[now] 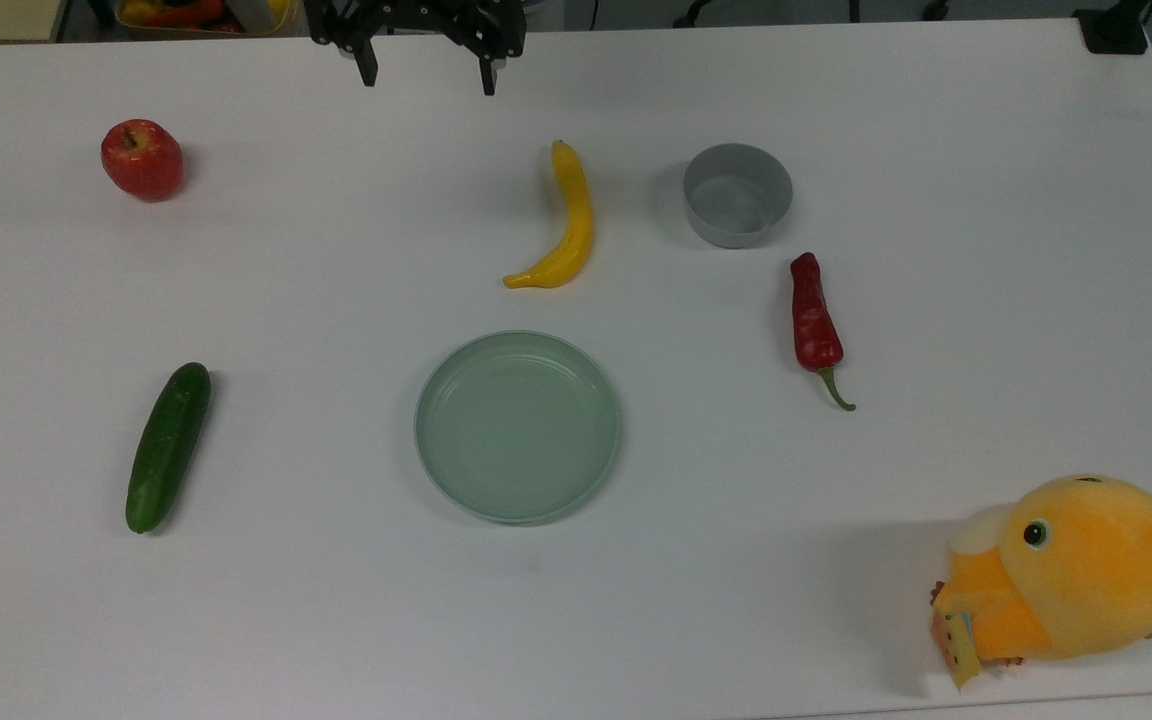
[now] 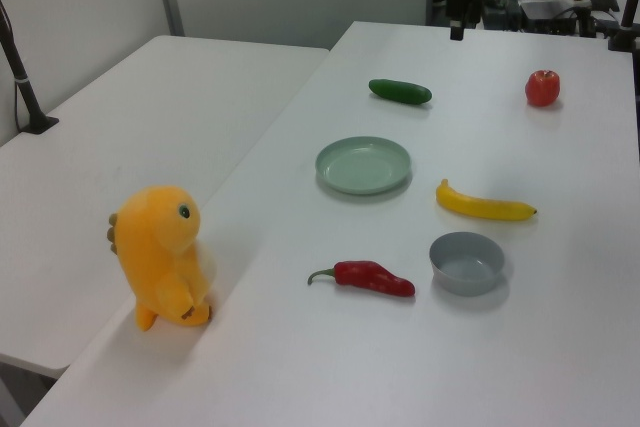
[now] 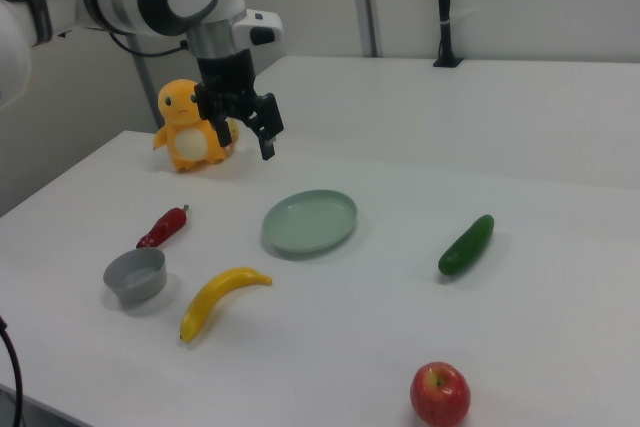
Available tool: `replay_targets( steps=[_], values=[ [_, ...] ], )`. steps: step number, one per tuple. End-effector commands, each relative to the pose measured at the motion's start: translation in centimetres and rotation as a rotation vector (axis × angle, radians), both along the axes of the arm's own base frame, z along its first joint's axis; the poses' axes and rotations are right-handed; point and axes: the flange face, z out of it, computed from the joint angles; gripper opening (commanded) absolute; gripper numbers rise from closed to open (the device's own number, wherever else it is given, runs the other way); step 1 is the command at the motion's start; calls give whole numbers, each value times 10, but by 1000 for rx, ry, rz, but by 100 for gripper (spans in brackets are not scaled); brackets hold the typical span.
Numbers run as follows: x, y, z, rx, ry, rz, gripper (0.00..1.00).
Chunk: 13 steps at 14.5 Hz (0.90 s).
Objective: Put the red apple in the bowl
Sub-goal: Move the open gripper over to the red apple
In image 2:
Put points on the red chili pepper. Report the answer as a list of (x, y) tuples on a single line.
[(372, 279)]

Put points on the black electronics box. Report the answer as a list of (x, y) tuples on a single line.
[(547, 14)]

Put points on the black camera stand pole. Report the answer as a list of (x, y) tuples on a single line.
[(22, 77)]

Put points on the grey bowl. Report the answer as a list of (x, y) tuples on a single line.
[(467, 263)]

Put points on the light green plate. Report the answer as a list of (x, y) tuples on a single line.
[(364, 164)]

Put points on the yellow banana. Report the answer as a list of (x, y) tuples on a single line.
[(482, 206)]

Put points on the white side table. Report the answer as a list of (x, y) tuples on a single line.
[(125, 157)]

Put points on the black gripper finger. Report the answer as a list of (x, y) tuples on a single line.
[(456, 7), (474, 7)]

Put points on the orange plush dinosaur toy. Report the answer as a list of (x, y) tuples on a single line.
[(162, 257)]

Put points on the dark brown camera stand pole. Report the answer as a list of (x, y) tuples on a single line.
[(625, 22)]

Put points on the red apple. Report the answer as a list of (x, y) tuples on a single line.
[(542, 89)]

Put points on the green cucumber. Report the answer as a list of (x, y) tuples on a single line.
[(400, 91)]

